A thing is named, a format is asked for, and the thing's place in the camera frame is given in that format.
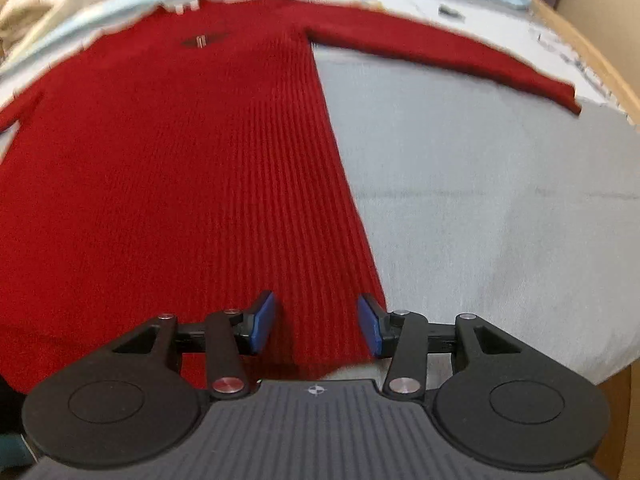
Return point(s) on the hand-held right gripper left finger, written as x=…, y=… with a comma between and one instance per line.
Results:
x=262, y=322

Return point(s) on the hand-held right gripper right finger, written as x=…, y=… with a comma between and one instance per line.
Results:
x=367, y=325

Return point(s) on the red ribbed sweater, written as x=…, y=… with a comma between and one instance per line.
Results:
x=175, y=185

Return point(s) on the printed white blanket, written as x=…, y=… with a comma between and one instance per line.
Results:
x=500, y=20

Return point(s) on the beige cloth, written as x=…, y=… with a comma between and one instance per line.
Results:
x=30, y=5

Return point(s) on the wooden bed frame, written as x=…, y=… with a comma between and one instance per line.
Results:
x=600, y=60

